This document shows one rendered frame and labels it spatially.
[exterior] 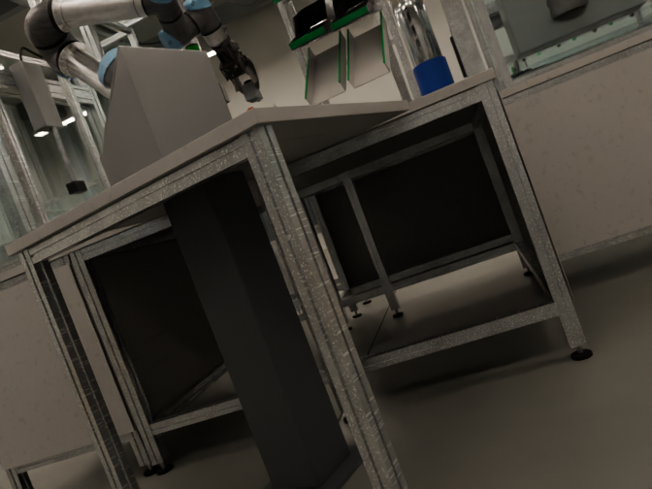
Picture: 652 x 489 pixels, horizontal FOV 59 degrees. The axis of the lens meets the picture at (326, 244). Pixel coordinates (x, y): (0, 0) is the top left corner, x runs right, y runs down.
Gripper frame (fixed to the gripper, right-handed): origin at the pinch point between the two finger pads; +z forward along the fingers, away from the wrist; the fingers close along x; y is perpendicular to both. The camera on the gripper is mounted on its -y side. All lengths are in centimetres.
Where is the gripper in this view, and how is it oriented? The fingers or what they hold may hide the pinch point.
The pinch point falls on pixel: (250, 87)
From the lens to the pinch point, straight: 212.2
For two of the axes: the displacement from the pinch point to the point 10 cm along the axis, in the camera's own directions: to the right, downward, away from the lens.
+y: 0.5, 7.0, -7.1
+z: 4.2, 6.3, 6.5
